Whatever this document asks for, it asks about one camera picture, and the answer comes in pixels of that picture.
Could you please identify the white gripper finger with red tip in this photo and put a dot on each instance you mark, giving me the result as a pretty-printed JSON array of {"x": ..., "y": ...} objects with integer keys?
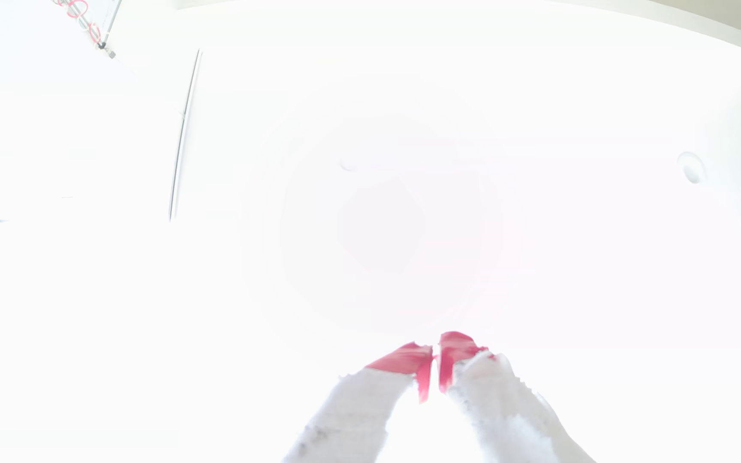
[
  {"x": 505, "y": 411},
  {"x": 351, "y": 411}
]

